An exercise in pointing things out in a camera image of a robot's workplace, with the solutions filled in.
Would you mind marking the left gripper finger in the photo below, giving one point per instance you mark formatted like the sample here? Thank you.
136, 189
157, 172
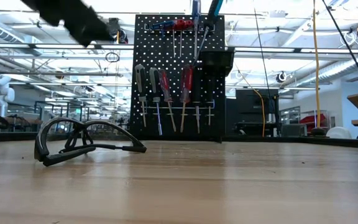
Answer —
96, 32

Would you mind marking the black metal pegboard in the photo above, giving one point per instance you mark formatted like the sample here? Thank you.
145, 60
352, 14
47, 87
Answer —
166, 59

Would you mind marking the black plastic pegboard bin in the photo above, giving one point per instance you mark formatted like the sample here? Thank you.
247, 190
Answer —
216, 62

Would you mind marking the black safety glasses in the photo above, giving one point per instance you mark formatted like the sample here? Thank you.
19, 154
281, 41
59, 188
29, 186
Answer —
42, 152

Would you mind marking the black cabinet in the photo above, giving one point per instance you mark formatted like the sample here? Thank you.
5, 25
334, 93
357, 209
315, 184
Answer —
250, 109

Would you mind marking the red storage bin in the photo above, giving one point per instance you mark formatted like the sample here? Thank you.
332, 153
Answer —
312, 121

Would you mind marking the white round container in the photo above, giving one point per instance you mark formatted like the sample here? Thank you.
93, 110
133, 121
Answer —
339, 133

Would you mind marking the silver hook rail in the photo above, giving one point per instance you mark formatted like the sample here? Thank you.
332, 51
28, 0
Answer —
148, 30

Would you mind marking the black aluminium table frame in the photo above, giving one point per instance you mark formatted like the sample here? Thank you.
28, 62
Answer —
353, 142

